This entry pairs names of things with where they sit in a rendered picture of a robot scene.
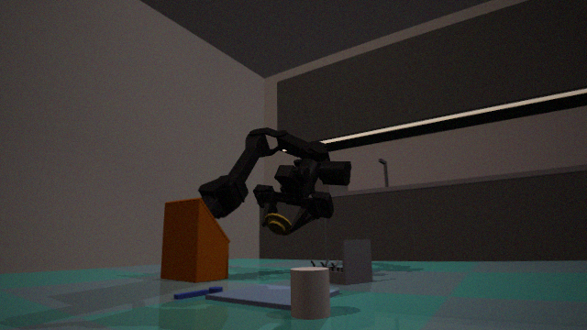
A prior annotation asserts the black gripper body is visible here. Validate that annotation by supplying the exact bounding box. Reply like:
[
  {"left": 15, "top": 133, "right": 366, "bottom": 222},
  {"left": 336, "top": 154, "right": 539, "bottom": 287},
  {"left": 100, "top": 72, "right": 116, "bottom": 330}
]
[{"left": 253, "top": 174, "right": 334, "bottom": 218}]

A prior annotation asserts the yellow round plate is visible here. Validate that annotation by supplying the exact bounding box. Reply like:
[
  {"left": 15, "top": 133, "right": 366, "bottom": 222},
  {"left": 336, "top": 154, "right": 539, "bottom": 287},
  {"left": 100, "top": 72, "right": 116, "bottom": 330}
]
[{"left": 264, "top": 214, "right": 292, "bottom": 236}]

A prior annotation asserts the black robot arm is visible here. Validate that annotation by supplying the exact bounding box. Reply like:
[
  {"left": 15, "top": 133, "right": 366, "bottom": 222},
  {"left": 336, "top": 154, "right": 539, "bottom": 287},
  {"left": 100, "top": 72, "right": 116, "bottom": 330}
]
[{"left": 198, "top": 127, "right": 352, "bottom": 219}]

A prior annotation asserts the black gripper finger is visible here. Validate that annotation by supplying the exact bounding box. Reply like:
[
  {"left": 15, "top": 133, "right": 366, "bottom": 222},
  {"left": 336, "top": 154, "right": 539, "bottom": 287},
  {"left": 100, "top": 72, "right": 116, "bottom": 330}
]
[
  {"left": 260, "top": 192, "right": 278, "bottom": 227},
  {"left": 290, "top": 198, "right": 320, "bottom": 233}
]

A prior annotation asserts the blue-grey rectangular mat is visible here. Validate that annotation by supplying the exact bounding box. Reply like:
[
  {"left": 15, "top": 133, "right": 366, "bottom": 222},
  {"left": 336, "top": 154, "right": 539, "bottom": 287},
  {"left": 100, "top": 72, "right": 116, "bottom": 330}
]
[{"left": 205, "top": 284, "right": 291, "bottom": 310}]

